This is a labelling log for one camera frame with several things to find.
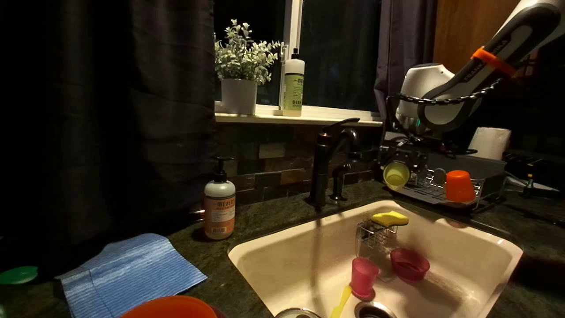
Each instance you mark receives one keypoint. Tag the gray dishrack utensil box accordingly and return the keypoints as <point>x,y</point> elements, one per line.
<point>486,167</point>

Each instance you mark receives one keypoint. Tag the green dish soap bottle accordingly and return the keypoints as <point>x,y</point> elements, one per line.
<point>292,81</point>

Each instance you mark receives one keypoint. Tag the white paper towel roll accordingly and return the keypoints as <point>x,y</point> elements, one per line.
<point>489,141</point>

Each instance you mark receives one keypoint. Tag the pink plastic cup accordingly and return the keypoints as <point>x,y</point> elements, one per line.
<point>364,277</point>

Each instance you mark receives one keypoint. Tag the wide dark curtain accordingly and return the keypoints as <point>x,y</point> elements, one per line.
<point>106,116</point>

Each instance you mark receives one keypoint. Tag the narrow dark curtain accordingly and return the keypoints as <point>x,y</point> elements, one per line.
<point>399,46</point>

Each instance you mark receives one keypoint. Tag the white windowsill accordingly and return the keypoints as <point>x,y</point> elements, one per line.
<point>329,113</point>

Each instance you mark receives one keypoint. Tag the blue dish cloth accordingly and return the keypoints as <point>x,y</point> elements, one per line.
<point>126,273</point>

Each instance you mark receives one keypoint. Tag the orange label soap dispenser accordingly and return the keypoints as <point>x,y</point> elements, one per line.
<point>219,205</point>

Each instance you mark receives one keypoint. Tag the potted plant white pot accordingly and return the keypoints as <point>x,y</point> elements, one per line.
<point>240,63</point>

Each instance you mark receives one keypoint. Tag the metal sink drain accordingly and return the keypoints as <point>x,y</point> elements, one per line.
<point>375,309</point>

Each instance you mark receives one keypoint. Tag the green plastic lid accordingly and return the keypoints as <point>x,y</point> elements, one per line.
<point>18,273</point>

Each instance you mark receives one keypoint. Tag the yellow sponge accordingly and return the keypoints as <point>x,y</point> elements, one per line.
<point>389,217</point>

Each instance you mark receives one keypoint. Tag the dark bronze faucet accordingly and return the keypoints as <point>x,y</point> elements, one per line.
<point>332,160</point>

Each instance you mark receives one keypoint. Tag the orange plastic bowl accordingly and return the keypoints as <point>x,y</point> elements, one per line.
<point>170,307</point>

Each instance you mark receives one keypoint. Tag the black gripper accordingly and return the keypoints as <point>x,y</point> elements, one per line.
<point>412,152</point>

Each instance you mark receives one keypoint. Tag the orange plastic cup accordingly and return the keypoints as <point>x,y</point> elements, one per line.
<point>459,185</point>

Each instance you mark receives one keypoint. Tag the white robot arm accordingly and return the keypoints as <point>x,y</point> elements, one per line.
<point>470,76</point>

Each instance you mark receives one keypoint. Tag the white kitchen sink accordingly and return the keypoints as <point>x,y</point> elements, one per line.
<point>470,270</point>

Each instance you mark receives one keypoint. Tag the yellow plastic cup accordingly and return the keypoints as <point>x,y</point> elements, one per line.
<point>396,175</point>

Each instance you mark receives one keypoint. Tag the yellow plastic utensil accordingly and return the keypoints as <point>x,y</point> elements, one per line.
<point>341,300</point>

